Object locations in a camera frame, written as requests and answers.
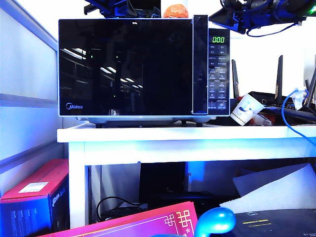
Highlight pink patterned box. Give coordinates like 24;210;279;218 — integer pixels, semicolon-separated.
37;201;198;237

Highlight white table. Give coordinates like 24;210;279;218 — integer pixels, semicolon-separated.
56;124;316;229

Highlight blue glossy round object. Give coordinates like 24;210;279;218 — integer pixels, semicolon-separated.
195;206;237;237

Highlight black power cable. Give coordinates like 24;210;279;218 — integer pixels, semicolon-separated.
96;196;149;223

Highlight red and blue cardboard box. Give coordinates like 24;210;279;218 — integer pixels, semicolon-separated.
0;158;70;237

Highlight grey framed office partition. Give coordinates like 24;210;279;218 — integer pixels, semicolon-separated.
0;0;65;237

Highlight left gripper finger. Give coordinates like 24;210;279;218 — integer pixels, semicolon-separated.
124;0;136;18
115;0;126;18

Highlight black box yellow label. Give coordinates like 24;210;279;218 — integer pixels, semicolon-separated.
231;208;316;237

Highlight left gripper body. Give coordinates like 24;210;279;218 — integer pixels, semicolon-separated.
83;0;119;19

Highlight white foam sheet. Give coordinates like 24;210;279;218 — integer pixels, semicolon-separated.
219;162;316;215

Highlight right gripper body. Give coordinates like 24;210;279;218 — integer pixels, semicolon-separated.
221;0;277;28

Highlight blue ethernet cable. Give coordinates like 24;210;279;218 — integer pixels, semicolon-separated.
281;86;316;149

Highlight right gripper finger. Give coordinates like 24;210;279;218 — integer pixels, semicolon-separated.
208;6;239;27
232;14;247;35

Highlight black Midea microwave oven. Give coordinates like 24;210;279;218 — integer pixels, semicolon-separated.
58;14;231;128

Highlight black router with antennas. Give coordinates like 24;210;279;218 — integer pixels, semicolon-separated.
231;54;316;125

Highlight small red white carton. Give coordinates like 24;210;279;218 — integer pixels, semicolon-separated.
249;113;274;126

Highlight orange fruit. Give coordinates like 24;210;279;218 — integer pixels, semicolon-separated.
162;3;189;19

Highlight white paper cup blue print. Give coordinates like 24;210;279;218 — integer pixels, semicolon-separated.
230;93;265;126

